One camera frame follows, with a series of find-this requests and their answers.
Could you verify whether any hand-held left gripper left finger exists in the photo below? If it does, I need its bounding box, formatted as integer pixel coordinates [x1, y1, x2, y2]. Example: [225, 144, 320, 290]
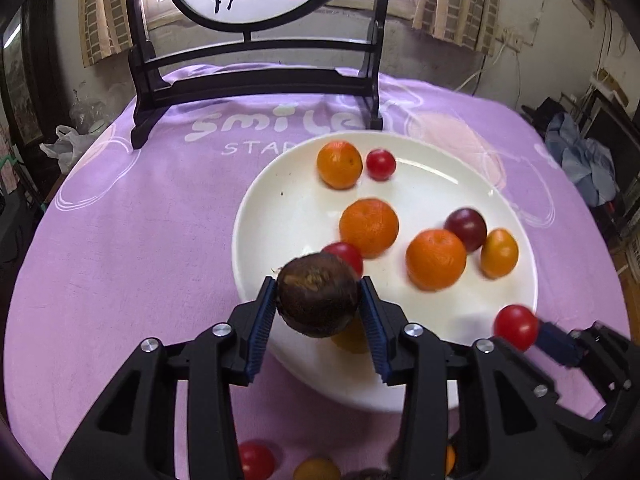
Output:
[52, 276, 279, 480]

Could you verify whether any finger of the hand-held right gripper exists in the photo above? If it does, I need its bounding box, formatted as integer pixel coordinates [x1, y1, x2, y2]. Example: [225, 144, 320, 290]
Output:
[501, 341, 615, 457]
[536, 320, 632, 402]

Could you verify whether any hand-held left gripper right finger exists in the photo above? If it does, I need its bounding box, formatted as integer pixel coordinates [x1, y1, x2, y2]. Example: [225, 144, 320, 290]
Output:
[359, 276, 595, 480]

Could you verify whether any red cherry tomato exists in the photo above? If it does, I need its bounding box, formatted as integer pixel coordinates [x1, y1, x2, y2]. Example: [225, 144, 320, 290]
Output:
[238, 441, 276, 480]
[494, 304, 539, 352]
[366, 149, 397, 180]
[322, 242, 364, 278]

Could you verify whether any dark wrinkled passion fruit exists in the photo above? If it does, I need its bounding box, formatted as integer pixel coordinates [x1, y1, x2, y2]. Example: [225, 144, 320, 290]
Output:
[276, 253, 361, 337]

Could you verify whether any yellow cherry tomato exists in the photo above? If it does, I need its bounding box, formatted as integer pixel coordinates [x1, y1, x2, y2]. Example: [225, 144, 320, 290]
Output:
[480, 228, 519, 279]

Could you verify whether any white oval plate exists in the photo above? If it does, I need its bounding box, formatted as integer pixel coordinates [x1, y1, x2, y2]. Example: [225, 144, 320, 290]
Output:
[231, 131, 539, 413]

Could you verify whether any purple cherry tomato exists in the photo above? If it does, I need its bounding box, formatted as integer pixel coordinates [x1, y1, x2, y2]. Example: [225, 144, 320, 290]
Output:
[444, 208, 488, 253]

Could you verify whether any small tan longan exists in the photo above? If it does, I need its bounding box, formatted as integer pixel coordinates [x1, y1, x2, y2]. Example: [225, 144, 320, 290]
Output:
[293, 457, 342, 480]

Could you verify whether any blue cloth pile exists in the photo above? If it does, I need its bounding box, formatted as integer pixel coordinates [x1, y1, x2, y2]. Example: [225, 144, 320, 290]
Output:
[544, 112, 619, 209]

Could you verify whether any black monitor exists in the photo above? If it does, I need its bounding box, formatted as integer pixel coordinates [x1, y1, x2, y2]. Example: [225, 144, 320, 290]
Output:
[582, 89, 640, 173]

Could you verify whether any dark wooden persimmon table screen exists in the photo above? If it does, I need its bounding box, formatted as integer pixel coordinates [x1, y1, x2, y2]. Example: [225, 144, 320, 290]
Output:
[127, 0, 397, 150]

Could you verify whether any white plastic bag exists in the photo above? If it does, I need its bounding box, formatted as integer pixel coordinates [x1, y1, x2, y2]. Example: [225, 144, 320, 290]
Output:
[39, 124, 97, 174]

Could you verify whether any beige checked curtain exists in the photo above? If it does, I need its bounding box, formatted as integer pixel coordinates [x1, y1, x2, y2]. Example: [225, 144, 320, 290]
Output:
[80, 0, 152, 69]
[412, 0, 504, 54]

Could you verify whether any dark wooden cabinet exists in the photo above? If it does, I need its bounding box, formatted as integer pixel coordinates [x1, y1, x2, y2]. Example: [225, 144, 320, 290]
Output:
[0, 0, 62, 152]

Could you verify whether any white power cable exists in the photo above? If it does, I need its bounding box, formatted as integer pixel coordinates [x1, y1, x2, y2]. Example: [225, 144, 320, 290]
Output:
[452, 42, 507, 94]

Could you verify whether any white wall box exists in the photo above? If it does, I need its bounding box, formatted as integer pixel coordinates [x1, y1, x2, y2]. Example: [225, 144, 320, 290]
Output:
[572, 0, 599, 29]

